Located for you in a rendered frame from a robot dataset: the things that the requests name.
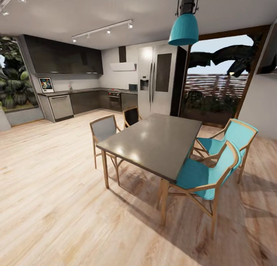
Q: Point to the microwave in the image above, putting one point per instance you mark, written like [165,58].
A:
[133,86]

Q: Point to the straight chair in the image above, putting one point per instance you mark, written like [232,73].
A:
[103,128]
[198,180]
[236,131]
[131,116]

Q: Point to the stairs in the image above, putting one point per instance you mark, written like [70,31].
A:
[268,62]

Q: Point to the poster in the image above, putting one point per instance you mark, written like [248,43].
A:
[46,85]

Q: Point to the range hood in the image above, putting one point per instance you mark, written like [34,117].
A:
[122,65]

